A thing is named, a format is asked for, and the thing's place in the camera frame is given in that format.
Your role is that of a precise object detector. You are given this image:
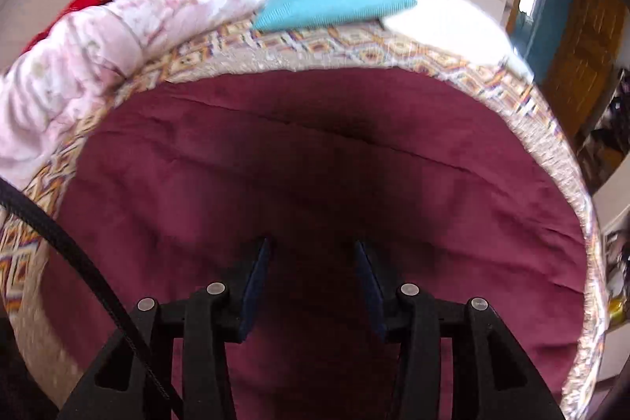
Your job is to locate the patterned bedsheet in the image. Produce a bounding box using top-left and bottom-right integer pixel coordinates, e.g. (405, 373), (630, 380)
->
(0, 20), (608, 420)

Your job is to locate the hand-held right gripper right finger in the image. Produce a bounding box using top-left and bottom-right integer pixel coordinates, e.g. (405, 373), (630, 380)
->
(354, 240), (567, 420)

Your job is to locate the teal pillow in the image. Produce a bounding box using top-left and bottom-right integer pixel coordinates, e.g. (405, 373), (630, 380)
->
(251, 0), (418, 33)

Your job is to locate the black cable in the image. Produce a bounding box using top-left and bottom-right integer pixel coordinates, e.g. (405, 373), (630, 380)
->
(0, 181), (185, 420)

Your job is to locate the pale pink floral blanket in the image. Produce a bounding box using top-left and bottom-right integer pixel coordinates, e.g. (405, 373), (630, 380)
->
(0, 0), (311, 192)

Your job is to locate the white cabinet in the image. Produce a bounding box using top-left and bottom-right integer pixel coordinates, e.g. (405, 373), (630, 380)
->
(589, 164), (630, 263)

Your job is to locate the brown wooden door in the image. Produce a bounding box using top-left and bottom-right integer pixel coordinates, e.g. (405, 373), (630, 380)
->
(540, 0), (627, 140)

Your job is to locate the white pillow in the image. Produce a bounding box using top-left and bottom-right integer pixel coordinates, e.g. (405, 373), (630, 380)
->
(381, 0), (535, 82)

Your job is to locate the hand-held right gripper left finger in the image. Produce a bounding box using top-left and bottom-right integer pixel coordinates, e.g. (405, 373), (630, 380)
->
(56, 237), (274, 420)

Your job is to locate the maroon puffer jacket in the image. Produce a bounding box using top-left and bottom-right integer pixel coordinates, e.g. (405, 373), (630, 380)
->
(42, 66), (589, 420)

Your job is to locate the blue door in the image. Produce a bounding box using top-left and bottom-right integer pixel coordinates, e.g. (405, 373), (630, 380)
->
(506, 0), (578, 82)

